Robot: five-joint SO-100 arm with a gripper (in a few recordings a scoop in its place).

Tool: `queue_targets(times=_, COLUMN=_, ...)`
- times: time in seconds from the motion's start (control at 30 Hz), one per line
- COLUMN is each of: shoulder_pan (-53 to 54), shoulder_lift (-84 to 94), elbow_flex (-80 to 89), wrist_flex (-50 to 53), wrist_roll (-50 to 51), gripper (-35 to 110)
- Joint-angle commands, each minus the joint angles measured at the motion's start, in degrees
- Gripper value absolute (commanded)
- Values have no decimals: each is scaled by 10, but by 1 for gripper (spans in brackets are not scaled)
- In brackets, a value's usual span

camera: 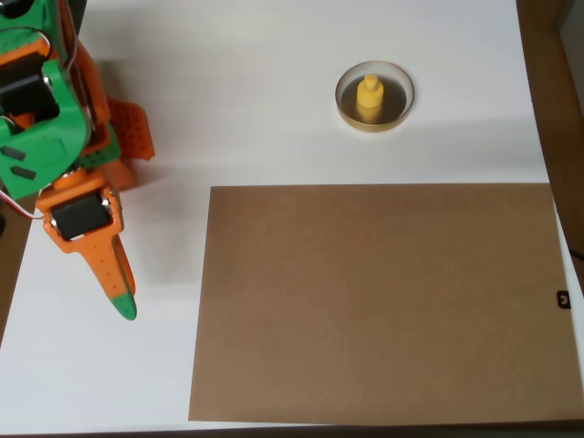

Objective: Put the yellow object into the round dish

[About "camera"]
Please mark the yellow plastic peg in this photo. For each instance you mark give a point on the yellow plastic peg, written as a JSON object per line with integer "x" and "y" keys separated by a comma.
{"x": 368, "y": 98}

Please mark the brown cardboard sheet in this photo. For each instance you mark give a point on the brown cardboard sheet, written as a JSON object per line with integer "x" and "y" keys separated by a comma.
{"x": 388, "y": 296}

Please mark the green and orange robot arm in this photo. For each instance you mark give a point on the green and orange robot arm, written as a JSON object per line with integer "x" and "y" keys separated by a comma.
{"x": 41, "y": 150}

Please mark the round gold-rimmed bowl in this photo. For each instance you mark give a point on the round gold-rimmed bowl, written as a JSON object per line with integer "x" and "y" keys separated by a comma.
{"x": 374, "y": 128}

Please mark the orange robot base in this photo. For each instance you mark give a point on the orange robot base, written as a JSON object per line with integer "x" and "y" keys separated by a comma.
{"x": 134, "y": 132}

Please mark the small black tag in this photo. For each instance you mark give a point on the small black tag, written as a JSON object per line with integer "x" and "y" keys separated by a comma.
{"x": 563, "y": 299}

